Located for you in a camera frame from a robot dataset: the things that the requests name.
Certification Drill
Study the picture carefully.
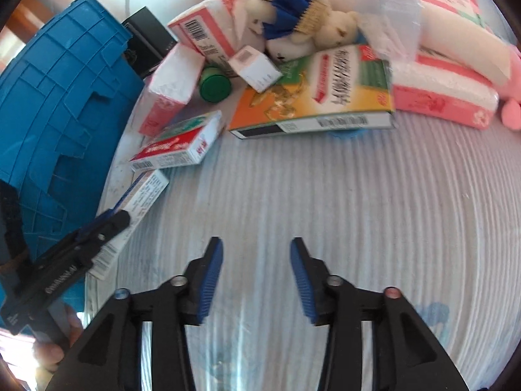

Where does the pink tissue pack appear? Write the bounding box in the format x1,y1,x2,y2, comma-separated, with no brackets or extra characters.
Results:
390,51,499,130

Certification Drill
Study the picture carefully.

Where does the person left hand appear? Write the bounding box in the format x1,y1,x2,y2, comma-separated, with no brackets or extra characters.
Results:
31,302,83,372

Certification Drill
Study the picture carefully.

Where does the blue red long box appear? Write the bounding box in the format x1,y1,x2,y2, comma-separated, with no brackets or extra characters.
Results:
86,167,171,282

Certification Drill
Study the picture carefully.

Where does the red green small box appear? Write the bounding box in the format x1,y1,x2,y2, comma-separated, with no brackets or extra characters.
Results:
129,110,223,172

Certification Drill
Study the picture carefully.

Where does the blue plastic crate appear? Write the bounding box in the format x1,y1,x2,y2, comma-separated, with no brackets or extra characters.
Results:
0,0,146,327

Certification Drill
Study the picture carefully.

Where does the green bottle cap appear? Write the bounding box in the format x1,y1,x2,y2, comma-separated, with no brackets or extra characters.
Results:
199,66,232,103

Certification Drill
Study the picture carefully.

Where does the black box behind crate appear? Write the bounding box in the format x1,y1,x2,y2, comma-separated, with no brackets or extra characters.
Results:
123,7,176,79

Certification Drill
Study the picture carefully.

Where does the small white pink box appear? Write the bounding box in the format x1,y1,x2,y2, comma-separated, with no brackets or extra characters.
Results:
228,46,283,93

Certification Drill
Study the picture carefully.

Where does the pink barcode box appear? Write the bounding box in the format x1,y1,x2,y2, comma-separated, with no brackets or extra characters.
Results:
168,0,238,63

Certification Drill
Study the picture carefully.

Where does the cream bear blue bow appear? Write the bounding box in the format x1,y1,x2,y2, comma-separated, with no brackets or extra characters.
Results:
245,0,359,64

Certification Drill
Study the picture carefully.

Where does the orange green medicine box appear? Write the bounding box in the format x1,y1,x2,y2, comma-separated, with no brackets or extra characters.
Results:
229,45,395,139

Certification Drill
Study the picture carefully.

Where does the pig plush red dress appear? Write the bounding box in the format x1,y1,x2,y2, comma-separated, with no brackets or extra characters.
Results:
498,46,521,132

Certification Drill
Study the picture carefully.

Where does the white roll on pile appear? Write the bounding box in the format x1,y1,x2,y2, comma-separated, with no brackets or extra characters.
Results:
420,3,511,86

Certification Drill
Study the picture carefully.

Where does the clear plastic bag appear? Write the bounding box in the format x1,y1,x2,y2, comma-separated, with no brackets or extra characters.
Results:
353,0,423,62

